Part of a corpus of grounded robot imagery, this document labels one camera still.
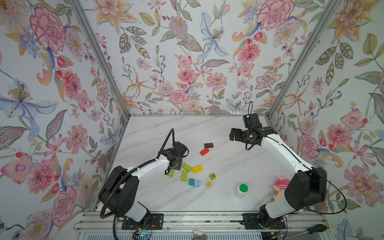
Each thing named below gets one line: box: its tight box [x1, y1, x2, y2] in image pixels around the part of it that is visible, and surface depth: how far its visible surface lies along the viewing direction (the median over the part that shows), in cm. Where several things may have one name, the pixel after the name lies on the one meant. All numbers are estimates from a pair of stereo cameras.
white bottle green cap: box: [234, 183, 249, 199], surface depth 78 cm
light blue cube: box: [194, 180, 200, 188], surface depth 87 cm
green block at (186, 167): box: [182, 162, 193, 172], surface depth 95 cm
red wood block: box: [199, 148, 210, 156], surface depth 103 cm
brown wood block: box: [204, 143, 214, 148], surface depth 105 cm
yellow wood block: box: [192, 165, 204, 174], surface depth 95 cm
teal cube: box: [188, 178, 195, 186], surface depth 87 cm
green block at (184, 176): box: [181, 171, 188, 182], surface depth 92 cm
